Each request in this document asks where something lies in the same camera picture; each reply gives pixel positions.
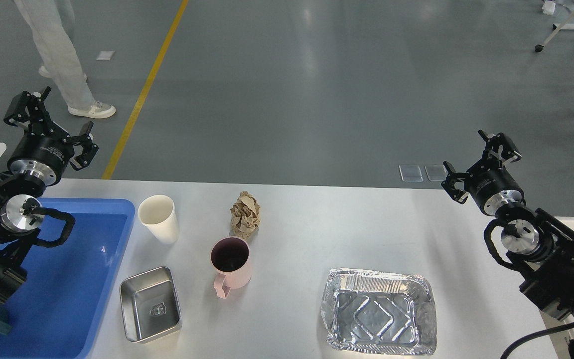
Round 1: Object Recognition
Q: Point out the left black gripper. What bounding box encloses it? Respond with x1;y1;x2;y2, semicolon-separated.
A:
3;87;99;186

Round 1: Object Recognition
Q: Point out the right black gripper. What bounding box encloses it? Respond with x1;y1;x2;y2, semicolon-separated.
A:
441;130;524;216

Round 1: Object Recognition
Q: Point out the square stainless steel container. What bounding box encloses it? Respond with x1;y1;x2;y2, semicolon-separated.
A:
119;266;182;344

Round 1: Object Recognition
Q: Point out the pink ribbed mug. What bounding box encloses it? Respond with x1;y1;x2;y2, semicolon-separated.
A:
210;236;252;299

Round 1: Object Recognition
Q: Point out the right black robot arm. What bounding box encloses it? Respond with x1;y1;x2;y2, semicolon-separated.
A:
441;130;574;359

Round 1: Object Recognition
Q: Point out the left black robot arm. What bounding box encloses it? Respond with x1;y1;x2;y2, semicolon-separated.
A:
0;87;99;306

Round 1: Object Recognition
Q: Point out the clear floor plate right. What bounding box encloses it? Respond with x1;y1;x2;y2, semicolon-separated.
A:
424;164;448;182

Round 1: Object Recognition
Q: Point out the clear floor plate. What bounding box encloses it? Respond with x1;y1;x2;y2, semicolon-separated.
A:
399;165;424;182
424;164;448;182

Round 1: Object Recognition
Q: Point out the clear floor plate left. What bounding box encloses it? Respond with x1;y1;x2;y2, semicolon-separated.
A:
399;165;424;182

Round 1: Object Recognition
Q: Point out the person in light trousers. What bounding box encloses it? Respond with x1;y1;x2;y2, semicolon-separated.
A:
13;0;116;120

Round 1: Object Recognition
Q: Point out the white paper cup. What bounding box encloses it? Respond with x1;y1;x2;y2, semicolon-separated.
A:
137;194;180;244

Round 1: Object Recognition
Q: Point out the aluminium foil tray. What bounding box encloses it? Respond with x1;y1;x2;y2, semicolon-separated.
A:
320;268;437;356

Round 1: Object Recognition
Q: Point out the blue plastic tray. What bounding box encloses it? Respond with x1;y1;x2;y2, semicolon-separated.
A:
0;198;136;359

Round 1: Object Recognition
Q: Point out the crumpled brown paper ball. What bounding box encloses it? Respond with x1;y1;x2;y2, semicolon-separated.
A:
230;191;261;240

